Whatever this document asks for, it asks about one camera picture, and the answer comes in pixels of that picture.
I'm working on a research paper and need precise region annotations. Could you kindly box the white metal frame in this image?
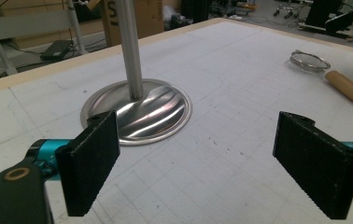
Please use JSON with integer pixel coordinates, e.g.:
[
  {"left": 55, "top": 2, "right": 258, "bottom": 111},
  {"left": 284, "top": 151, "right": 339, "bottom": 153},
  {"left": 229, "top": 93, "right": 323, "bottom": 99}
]
[{"left": 0, "top": 0, "right": 89, "bottom": 76}]

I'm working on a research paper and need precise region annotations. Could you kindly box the brown cardboard box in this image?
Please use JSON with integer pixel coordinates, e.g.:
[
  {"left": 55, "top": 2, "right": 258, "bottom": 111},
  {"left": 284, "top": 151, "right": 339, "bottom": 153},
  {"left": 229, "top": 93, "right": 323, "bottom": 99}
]
[{"left": 101, "top": 0, "right": 165, "bottom": 48}]

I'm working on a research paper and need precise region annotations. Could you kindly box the office chair wheel base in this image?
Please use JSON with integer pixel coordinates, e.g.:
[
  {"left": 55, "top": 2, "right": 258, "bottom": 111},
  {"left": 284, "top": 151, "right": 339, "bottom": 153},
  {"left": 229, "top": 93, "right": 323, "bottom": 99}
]
[{"left": 272, "top": 0, "right": 302, "bottom": 18}]

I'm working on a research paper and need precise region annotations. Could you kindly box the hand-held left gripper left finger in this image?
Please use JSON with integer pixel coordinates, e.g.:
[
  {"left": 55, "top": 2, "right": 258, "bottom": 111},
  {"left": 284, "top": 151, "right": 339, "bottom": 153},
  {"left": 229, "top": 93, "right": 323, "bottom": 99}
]
[{"left": 54, "top": 110, "right": 121, "bottom": 217}]

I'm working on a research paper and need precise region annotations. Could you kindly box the white grid mat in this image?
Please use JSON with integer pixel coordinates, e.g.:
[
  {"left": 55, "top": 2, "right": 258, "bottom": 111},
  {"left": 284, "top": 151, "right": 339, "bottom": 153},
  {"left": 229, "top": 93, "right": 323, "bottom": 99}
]
[{"left": 0, "top": 20, "right": 353, "bottom": 224}]

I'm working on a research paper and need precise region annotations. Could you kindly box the metal utensil stand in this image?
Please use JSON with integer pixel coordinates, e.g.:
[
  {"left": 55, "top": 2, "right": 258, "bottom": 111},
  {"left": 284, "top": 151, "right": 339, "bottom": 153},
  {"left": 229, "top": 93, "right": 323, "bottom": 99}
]
[{"left": 80, "top": 0, "right": 193, "bottom": 147}]

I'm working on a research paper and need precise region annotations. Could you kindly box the flat black device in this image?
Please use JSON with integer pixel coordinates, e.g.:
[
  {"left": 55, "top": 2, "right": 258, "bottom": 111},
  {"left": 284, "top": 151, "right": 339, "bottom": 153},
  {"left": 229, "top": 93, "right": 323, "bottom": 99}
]
[{"left": 39, "top": 39, "right": 75, "bottom": 63}]

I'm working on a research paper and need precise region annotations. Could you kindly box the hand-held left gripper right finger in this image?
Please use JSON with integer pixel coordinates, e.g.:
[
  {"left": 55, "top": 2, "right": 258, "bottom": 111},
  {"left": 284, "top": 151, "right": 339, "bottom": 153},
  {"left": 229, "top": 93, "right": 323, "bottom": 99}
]
[{"left": 272, "top": 110, "right": 353, "bottom": 220}]

